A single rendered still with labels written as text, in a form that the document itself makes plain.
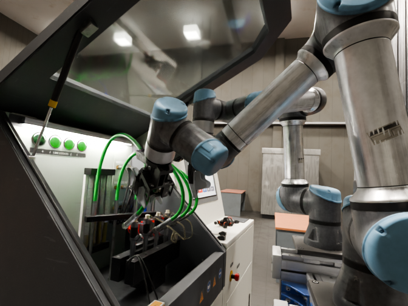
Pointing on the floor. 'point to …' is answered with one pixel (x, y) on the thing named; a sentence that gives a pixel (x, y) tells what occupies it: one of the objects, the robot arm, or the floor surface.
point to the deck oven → (277, 167)
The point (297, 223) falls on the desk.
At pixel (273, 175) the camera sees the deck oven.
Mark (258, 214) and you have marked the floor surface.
